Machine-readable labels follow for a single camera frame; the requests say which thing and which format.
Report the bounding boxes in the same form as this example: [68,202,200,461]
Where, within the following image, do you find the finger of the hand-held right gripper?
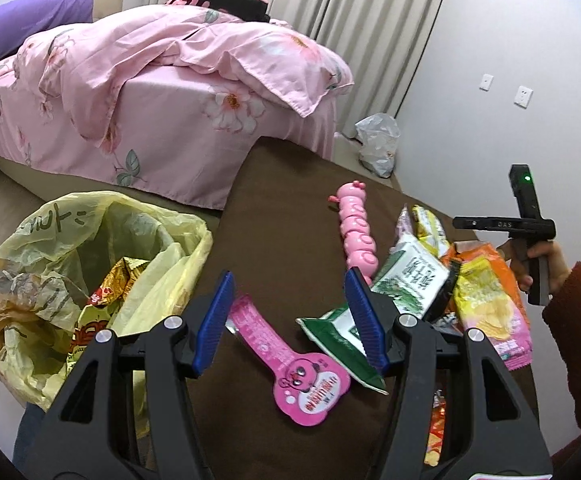
[453,215,491,231]

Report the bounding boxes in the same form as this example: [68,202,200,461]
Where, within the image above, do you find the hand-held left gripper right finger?
[345,267,554,480]

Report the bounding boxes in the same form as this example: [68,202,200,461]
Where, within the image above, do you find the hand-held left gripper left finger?
[13,270,236,480]

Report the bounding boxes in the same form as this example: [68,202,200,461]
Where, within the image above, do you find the orange plastic bag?
[441,242,517,306]

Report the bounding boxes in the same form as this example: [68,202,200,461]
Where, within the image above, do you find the green and white snack packet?
[295,235,459,396]

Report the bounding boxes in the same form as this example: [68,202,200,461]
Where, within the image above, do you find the pink bear-shaped wrapper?
[226,294,354,429]

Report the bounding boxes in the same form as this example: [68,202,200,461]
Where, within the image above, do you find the yellow plastic trash bag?
[0,190,214,437]

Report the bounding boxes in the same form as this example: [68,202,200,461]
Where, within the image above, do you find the person's right hand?
[498,238,572,293]

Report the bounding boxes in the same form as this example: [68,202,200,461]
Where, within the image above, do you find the small yellow snack packet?
[413,204,452,260]

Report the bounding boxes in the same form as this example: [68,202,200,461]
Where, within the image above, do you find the silver and purple wrapper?
[395,207,417,249]

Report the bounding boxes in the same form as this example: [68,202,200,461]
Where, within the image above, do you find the small blue wrapper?
[433,312,464,334]

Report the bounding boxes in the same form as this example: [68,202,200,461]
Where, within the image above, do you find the yellow and pink chip bag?
[453,259,533,372]

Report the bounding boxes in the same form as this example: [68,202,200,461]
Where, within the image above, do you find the pink caterpillar toy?
[329,182,381,287]

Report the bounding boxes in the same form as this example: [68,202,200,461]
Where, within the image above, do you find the gold and red snack wrapper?
[88,257,147,309]

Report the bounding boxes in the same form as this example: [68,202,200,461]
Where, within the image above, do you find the white plastic bag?
[355,112,402,179]

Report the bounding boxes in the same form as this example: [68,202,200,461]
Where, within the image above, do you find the red and orange snack wrapper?
[423,389,447,467]

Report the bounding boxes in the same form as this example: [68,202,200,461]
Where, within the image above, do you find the red and yellow snack wrapper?
[68,304,117,362]

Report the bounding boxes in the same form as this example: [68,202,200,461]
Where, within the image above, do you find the bed with pink floral sheet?
[0,50,340,211]

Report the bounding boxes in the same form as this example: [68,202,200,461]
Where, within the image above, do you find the person's blue jeans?
[13,404,47,472]

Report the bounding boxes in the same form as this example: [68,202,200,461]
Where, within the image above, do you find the white pleated curtain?
[143,0,455,117]

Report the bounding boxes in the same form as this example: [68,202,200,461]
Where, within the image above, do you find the pink floral quilt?
[18,7,355,153]

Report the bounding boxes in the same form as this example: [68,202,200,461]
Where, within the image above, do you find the black and pink garment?
[165,0,271,24]

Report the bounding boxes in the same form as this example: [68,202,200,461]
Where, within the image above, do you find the beige headboard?
[92,0,124,25]

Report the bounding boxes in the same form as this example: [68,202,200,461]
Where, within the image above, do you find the purple pillow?
[0,0,94,61]

